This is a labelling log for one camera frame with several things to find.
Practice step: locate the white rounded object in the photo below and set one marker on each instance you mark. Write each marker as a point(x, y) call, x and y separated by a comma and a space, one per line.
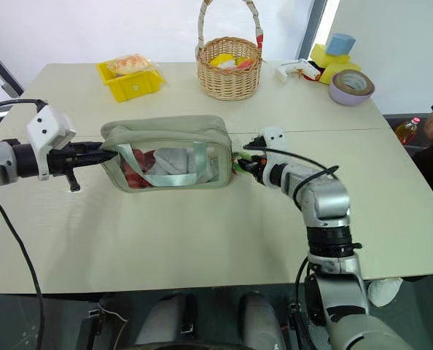
point(384, 291)

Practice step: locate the orange toy in basket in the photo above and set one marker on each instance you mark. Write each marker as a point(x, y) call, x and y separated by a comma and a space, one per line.
point(246, 62)

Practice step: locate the clear bag of snacks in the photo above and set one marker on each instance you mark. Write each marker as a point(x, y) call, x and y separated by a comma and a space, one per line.
point(130, 63)

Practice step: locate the bottle of orange liquid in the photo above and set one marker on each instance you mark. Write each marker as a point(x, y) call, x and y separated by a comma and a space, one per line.
point(406, 132)

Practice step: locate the purple tape roll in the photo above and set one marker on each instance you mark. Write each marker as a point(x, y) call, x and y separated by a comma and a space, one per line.
point(347, 95)

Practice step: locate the green pouch with clear window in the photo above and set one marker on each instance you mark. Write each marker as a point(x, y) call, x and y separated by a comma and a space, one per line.
point(165, 127)

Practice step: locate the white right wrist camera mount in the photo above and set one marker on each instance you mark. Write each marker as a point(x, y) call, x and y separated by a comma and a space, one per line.
point(275, 136)

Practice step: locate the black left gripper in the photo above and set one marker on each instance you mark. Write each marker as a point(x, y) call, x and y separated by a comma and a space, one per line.
point(61, 160)

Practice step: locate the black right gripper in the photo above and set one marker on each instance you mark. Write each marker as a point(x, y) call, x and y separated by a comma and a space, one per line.
point(257, 168)

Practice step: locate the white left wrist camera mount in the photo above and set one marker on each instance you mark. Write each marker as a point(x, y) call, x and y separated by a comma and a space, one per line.
point(49, 125)

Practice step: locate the yellow toy in basket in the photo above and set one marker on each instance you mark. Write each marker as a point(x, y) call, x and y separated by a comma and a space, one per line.
point(221, 59)

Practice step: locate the grey cloth inside pouch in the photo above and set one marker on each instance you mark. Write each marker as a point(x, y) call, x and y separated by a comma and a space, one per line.
point(172, 162)

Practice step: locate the yellow plastic bin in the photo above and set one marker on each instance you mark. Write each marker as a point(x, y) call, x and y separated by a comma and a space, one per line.
point(129, 87)

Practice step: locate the grey rounded robot leg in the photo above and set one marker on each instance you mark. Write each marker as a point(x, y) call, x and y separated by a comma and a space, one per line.
point(165, 321)
point(258, 321)

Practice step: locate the white glue gun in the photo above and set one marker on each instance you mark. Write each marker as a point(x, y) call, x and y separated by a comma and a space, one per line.
point(296, 68)

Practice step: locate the blue foam block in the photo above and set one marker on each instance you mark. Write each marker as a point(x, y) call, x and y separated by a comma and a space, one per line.
point(341, 44)

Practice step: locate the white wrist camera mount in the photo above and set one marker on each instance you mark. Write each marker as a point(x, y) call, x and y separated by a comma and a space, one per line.
point(275, 136)
point(49, 125)

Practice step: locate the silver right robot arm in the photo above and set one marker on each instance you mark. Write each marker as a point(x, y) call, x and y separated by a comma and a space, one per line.
point(326, 200)

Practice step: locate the dark window frame post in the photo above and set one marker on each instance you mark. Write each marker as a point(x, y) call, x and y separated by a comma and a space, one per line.
point(313, 25)
point(1, 69)

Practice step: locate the red cloth inside pouch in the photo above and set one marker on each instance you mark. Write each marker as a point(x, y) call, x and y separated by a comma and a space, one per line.
point(143, 160)

